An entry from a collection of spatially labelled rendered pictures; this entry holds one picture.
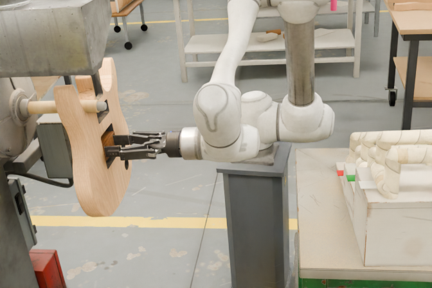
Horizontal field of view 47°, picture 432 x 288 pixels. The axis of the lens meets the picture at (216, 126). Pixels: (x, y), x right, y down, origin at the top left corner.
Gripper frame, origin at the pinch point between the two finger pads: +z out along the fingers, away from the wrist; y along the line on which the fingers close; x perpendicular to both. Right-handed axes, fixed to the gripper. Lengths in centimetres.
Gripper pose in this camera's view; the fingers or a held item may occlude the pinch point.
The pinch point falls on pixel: (110, 145)
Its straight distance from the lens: 141.7
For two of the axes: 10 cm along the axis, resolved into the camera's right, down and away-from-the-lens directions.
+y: 1.2, -3.9, 9.1
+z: -9.9, 0.3, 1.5
